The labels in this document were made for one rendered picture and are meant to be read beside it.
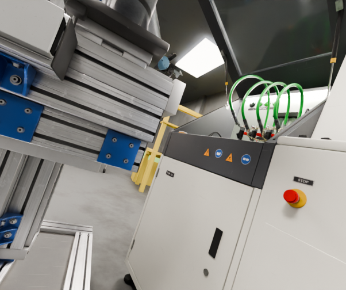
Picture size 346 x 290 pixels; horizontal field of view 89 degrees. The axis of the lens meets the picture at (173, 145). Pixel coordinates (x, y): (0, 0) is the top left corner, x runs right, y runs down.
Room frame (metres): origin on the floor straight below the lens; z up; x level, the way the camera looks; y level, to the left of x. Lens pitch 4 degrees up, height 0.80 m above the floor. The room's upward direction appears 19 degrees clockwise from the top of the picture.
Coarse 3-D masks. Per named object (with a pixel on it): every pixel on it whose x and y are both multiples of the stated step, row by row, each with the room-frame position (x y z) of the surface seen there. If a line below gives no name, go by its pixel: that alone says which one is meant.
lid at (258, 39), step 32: (224, 0) 1.03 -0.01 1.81; (256, 0) 0.92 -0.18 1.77; (288, 0) 0.83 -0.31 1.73; (320, 0) 0.76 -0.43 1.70; (224, 32) 1.18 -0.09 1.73; (256, 32) 1.04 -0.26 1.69; (288, 32) 0.93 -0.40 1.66; (320, 32) 0.84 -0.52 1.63; (256, 64) 1.19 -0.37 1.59; (288, 64) 1.04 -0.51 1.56; (320, 64) 0.92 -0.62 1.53
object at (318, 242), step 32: (320, 128) 0.70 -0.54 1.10; (288, 160) 0.54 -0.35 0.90; (320, 160) 0.47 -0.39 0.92; (320, 192) 0.46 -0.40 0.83; (256, 224) 0.57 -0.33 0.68; (288, 224) 0.50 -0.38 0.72; (320, 224) 0.44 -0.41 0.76; (256, 256) 0.54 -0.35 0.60; (288, 256) 0.48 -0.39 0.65; (320, 256) 0.43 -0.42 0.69; (256, 288) 0.52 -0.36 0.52; (288, 288) 0.46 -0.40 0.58; (320, 288) 0.42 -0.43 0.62
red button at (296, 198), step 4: (284, 192) 0.49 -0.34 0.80; (288, 192) 0.48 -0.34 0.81; (292, 192) 0.48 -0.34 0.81; (296, 192) 0.47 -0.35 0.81; (300, 192) 0.49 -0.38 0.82; (284, 196) 0.49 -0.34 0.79; (288, 196) 0.48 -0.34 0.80; (292, 196) 0.47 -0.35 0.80; (296, 196) 0.47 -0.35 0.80; (300, 196) 0.49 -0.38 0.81; (304, 196) 0.48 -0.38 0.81; (288, 200) 0.48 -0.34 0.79; (292, 200) 0.47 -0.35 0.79; (296, 200) 0.47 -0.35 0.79; (300, 200) 0.49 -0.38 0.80; (304, 200) 0.48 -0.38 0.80; (292, 204) 0.50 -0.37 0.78; (296, 204) 0.49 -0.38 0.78; (300, 204) 0.48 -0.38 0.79; (304, 204) 0.48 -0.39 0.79
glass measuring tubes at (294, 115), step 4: (280, 112) 1.10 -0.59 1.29; (284, 112) 1.09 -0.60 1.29; (292, 112) 1.05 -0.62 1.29; (296, 112) 1.03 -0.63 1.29; (272, 116) 1.14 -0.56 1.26; (280, 116) 1.10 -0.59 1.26; (284, 116) 1.08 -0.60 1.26; (288, 116) 1.06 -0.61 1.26; (292, 116) 1.04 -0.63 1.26; (296, 116) 1.02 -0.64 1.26; (280, 120) 1.10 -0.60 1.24; (288, 120) 1.07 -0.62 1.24; (292, 120) 1.04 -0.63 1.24; (280, 124) 1.10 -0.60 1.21; (288, 124) 1.07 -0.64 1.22; (276, 132) 1.10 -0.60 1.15
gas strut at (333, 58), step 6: (342, 12) 0.72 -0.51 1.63; (342, 18) 0.73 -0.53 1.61; (336, 24) 0.75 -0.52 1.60; (336, 30) 0.75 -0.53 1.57; (336, 36) 0.75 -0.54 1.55; (336, 42) 0.76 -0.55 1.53; (336, 48) 0.76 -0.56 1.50; (336, 54) 0.77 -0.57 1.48; (330, 60) 0.79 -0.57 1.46; (330, 72) 0.80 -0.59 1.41; (330, 78) 0.80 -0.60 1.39
